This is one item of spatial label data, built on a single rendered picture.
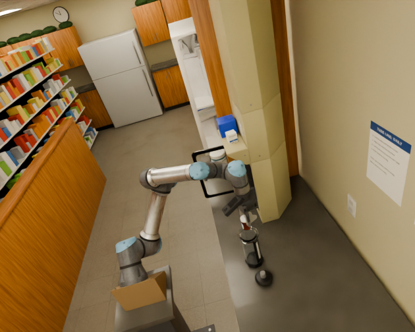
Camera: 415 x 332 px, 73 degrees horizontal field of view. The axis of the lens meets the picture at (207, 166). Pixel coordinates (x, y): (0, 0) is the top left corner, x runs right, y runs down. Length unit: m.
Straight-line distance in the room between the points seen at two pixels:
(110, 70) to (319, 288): 5.68
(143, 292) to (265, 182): 0.89
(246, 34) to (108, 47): 5.16
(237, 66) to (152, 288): 1.17
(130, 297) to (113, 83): 5.30
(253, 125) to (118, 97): 5.29
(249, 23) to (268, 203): 1.00
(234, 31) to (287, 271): 1.20
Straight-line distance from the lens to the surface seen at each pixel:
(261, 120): 1.46
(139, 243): 1.65
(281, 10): 1.76
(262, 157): 1.56
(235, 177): 1.23
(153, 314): 1.69
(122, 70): 6.37
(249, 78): 1.37
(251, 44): 1.34
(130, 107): 6.59
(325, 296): 1.57
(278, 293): 1.58
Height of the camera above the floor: 2.29
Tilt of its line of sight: 33 degrees down
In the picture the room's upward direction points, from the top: 17 degrees counter-clockwise
